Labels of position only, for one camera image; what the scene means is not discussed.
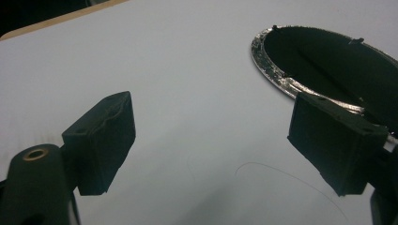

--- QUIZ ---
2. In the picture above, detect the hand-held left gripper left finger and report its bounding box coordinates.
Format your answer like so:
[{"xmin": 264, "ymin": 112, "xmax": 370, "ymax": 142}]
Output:
[{"xmin": 61, "ymin": 91, "xmax": 137, "ymax": 197}]

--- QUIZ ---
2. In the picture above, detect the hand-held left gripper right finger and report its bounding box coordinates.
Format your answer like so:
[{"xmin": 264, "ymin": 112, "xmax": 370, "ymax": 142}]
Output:
[{"xmin": 286, "ymin": 92, "xmax": 390, "ymax": 198}]

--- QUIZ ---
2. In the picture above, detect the oval mirror with silver rim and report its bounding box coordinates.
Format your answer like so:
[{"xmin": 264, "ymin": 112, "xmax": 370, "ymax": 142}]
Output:
[{"xmin": 251, "ymin": 24, "xmax": 398, "ymax": 145}]

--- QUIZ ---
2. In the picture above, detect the thin dark thread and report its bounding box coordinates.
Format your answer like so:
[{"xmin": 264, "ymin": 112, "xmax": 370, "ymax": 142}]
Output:
[{"xmin": 235, "ymin": 161, "xmax": 349, "ymax": 220}]

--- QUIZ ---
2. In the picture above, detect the white board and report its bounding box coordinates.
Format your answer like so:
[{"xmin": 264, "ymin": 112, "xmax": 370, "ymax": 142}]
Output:
[{"xmin": 0, "ymin": 0, "xmax": 398, "ymax": 225}]

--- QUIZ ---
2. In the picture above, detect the wooden table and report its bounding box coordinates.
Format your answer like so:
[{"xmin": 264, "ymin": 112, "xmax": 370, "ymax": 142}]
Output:
[{"xmin": 0, "ymin": 0, "xmax": 130, "ymax": 42}]

